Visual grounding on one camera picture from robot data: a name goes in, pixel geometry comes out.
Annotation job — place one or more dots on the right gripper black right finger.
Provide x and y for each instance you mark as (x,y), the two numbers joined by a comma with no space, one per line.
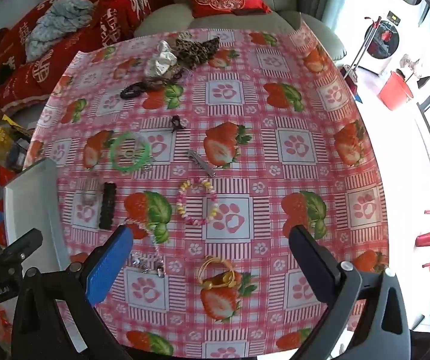
(382,331)

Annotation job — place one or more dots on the white jewelry tray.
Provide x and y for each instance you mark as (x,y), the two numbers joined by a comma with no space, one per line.
(31,201)

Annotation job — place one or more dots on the red plastic bucket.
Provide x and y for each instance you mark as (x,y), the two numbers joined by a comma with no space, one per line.
(395,92)

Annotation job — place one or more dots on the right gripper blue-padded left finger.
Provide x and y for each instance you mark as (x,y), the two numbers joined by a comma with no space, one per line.
(38,329)

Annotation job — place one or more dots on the red wedding quilt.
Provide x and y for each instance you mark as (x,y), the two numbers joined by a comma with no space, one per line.
(24,84)

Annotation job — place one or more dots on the white satin scrunchie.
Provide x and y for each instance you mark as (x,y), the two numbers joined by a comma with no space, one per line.
(160,62)

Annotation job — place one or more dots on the green plastic bangle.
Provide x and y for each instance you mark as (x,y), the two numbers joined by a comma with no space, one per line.
(130,152)

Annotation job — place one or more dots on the black scalloped hair clip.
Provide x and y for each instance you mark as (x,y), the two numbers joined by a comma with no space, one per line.
(107,206)

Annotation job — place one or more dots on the beige sofa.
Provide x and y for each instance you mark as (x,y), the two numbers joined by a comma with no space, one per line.
(269,16)

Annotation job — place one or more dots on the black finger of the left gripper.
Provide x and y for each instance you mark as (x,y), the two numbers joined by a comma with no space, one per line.
(22,248)

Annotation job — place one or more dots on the leopard print scrunchie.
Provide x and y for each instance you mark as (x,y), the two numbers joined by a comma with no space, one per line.
(194,53)

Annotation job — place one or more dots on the small black claw clip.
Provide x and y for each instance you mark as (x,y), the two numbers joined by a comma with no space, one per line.
(176,124)

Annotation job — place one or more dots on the yellow snack package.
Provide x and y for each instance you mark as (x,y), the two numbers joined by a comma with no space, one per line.
(14,135)

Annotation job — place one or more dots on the grey blue blanket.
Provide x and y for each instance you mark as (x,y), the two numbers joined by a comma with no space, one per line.
(62,18)

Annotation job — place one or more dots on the silver charm earrings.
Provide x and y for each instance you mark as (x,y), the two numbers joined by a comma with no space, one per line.
(148,264)

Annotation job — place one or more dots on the pink strawberry tablecloth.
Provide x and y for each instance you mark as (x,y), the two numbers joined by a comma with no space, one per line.
(272,115)

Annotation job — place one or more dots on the silver star hair clip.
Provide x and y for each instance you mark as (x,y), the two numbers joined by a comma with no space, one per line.
(202,164)

